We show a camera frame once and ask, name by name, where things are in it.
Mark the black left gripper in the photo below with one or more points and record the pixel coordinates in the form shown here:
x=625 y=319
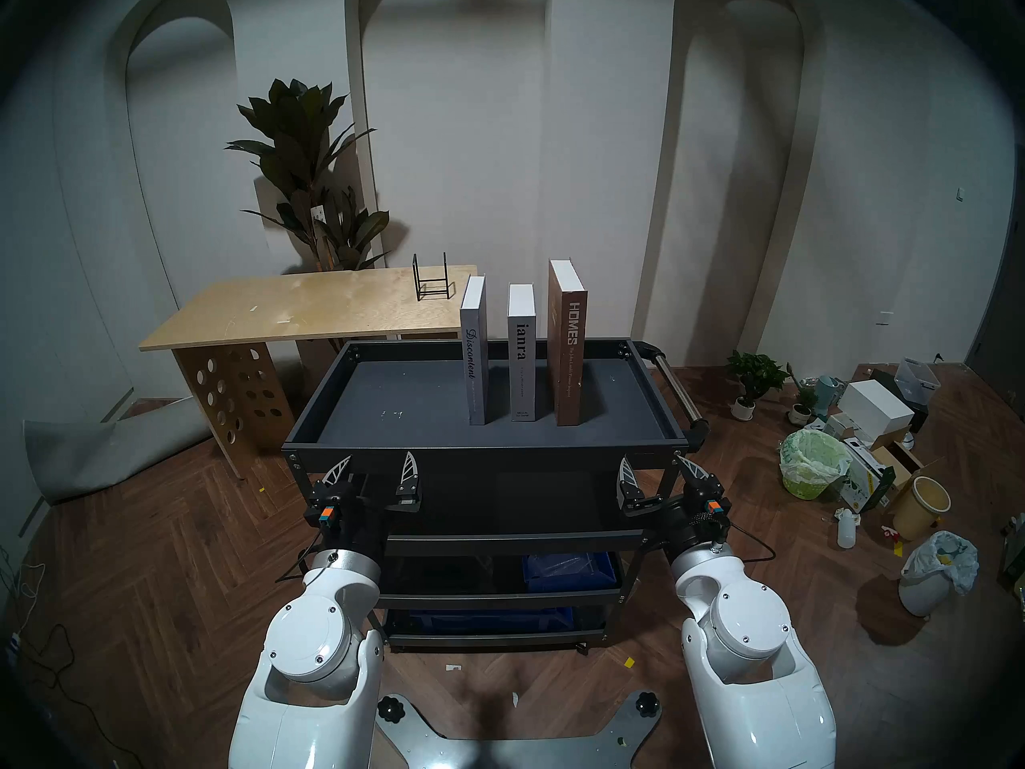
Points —
x=356 y=519

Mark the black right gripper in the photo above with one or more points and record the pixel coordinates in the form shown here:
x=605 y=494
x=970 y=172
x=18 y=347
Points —
x=693 y=519

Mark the brown HOMES book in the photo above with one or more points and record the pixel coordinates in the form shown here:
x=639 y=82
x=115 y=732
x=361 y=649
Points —
x=568 y=351

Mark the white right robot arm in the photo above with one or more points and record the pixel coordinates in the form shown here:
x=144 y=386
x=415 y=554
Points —
x=745 y=623

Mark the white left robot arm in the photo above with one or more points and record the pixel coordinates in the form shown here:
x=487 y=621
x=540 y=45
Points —
x=308 y=639

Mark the black utility cart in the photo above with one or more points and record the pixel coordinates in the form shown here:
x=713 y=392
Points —
x=400 y=407

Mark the small bushy potted plant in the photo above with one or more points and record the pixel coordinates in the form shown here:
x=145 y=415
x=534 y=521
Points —
x=753 y=375

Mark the bin with green bag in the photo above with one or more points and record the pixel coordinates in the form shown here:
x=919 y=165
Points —
x=813 y=463

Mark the tiny potted plant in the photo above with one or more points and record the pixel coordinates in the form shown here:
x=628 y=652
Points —
x=801 y=411

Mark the grey Discontent book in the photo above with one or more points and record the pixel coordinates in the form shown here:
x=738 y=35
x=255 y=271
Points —
x=476 y=359

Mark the light wooden table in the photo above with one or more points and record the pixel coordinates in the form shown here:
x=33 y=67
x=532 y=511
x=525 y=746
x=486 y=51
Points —
x=304 y=307

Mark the grey ianra book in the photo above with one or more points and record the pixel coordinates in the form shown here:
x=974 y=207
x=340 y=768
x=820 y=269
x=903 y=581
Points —
x=522 y=359

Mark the flat blue storage bin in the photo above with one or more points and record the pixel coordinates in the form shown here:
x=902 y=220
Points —
x=488 y=619

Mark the teal watering kettle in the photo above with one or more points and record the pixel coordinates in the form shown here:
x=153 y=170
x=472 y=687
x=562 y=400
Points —
x=829 y=391

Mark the white plastic bottle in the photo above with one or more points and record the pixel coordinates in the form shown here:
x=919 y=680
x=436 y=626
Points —
x=846 y=531

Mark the green white carton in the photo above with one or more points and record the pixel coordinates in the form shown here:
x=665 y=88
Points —
x=866 y=479

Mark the white cardboard box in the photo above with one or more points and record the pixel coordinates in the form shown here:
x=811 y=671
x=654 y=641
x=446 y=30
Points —
x=877 y=411

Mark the black star knob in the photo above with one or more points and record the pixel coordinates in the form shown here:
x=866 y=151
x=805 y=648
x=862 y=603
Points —
x=389 y=709
x=645 y=705

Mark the open brown cardboard box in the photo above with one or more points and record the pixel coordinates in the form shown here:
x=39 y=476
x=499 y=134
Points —
x=901 y=463

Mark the yellow bucket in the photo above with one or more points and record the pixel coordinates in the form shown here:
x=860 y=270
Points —
x=917 y=515

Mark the clear plastic container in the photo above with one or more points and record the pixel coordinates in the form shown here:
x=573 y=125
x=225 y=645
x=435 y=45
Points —
x=917 y=379

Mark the grey rolled floor mat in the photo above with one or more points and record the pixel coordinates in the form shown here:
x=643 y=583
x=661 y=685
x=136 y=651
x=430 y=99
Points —
x=96 y=451

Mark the white bin with bag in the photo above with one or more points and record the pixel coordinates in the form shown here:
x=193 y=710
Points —
x=933 y=571

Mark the large dark leafy plant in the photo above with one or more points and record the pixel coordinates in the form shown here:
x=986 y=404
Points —
x=300 y=159

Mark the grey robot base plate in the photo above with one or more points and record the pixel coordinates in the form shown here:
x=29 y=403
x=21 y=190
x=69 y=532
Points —
x=512 y=751

